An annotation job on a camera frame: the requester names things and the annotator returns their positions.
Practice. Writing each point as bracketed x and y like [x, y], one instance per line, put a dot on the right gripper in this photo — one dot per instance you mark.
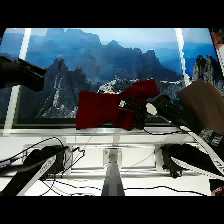
[140, 115]

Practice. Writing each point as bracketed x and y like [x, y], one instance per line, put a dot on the red garment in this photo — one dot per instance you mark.
[96, 111]

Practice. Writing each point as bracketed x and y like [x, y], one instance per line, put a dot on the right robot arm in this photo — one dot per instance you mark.
[173, 111]

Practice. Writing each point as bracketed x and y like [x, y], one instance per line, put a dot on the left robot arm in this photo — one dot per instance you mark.
[20, 76]

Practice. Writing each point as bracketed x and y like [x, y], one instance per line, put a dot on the brown garment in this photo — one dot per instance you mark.
[206, 103]

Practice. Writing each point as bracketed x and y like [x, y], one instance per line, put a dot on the silver frame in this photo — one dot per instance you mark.
[113, 166]

